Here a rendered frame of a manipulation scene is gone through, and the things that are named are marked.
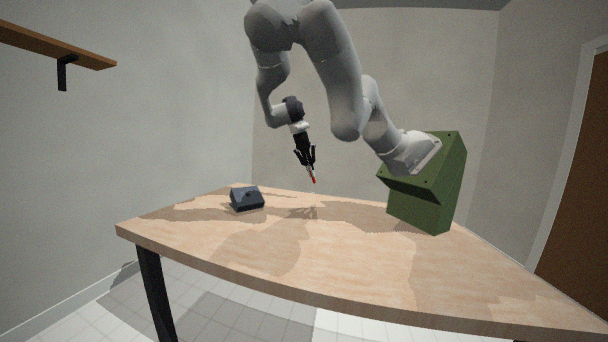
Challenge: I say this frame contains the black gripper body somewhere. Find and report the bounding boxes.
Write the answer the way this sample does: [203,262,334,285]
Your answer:
[293,131,311,152]

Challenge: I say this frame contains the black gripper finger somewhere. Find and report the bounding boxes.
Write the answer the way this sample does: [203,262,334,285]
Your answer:
[303,144,316,177]
[293,146,311,177]

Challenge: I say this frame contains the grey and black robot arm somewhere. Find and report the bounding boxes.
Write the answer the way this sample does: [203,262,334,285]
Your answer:
[244,0,443,177]

